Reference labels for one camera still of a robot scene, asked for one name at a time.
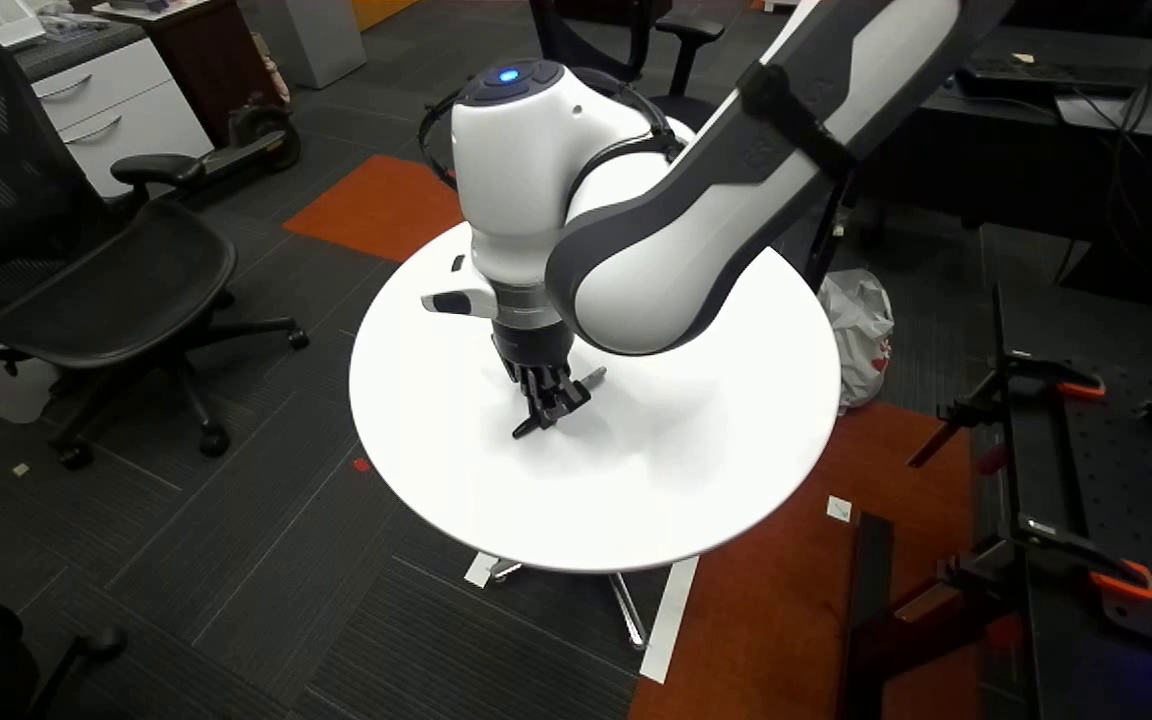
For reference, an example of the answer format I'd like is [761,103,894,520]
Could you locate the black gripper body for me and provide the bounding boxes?
[487,318,580,390]

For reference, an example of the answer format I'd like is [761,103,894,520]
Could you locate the white table base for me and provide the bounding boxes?
[459,547,702,688]

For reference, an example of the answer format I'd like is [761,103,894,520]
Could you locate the white plastic bag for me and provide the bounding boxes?
[815,265,899,418]

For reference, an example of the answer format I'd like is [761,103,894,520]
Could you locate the black scooter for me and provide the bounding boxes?
[183,91,306,203]

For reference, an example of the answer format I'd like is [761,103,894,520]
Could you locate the black padded office chair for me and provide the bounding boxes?
[527,0,726,133]

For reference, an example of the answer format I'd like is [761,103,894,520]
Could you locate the grey bin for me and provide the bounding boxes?
[240,0,368,98]

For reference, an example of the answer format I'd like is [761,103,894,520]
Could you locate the black mesh office chair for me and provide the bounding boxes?
[0,17,312,474]

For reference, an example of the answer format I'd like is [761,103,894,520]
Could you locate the dark brown cabinet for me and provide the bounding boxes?
[142,0,297,142]

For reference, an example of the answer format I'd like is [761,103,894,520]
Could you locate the white drawer cabinet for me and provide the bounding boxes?
[16,32,215,203]

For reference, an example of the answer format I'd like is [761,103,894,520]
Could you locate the black office desk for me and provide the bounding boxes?
[808,13,1152,294]

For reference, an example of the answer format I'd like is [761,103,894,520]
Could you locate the black robot workbench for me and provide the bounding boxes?
[991,285,1152,720]

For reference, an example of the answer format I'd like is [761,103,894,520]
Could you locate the black keyboard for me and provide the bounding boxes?
[956,49,1152,100]

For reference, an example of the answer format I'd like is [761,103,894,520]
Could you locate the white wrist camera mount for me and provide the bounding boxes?
[416,254,505,324]

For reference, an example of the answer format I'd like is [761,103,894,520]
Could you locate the black workbench leg post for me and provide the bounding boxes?
[837,518,899,720]

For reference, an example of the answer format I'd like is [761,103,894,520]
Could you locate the black orange-handled clamp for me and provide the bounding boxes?
[909,350,1110,474]
[941,518,1152,608]

